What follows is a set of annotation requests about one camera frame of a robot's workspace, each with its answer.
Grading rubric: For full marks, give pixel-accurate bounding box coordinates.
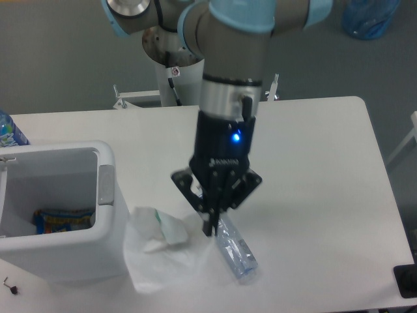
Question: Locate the black device at edge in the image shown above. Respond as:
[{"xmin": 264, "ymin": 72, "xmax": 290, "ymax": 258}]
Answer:
[{"xmin": 394, "ymin": 264, "xmax": 416, "ymax": 299}]

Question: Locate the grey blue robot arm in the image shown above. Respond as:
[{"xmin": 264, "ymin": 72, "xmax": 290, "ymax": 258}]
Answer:
[{"xmin": 102, "ymin": 1, "xmax": 332, "ymax": 236}]

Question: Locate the blue plastic bag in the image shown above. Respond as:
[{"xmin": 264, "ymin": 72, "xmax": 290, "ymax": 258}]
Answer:
[{"xmin": 341, "ymin": 0, "xmax": 401, "ymax": 40}]

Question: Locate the white plastic trash can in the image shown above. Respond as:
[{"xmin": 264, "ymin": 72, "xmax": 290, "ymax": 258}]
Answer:
[{"xmin": 1, "ymin": 141, "xmax": 129, "ymax": 282}]

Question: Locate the blue labelled bottle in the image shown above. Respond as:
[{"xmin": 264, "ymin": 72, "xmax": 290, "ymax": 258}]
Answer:
[{"xmin": 1, "ymin": 110, "xmax": 30, "ymax": 147}]

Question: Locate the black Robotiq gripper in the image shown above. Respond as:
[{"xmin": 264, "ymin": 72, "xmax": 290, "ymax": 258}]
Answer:
[{"xmin": 171, "ymin": 74, "xmax": 263, "ymax": 236}]

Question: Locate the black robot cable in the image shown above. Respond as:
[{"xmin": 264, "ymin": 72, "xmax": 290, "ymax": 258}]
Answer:
[{"xmin": 164, "ymin": 51, "xmax": 182, "ymax": 107}]

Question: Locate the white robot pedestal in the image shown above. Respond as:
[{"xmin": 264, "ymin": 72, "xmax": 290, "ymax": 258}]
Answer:
[{"xmin": 112, "ymin": 25, "xmax": 281, "ymax": 110}]

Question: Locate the crushed clear plastic bottle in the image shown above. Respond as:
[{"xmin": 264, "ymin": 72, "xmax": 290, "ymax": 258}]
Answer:
[{"xmin": 216, "ymin": 213, "xmax": 259, "ymax": 284}]

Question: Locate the white furniture frame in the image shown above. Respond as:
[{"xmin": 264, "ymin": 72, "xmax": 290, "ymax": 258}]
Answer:
[{"xmin": 386, "ymin": 111, "xmax": 416, "ymax": 172}]

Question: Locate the white paper wrapper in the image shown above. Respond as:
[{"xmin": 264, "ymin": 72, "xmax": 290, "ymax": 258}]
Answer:
[{"xmin": 123, "ymin": 207, "xmax": 214, "ymax": 294}]

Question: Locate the colourful snack wrapper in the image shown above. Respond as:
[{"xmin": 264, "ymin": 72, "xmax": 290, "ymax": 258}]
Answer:
[{"xmin": 33, "ymin": 209, "xmax": 94, "ymax": 234}]

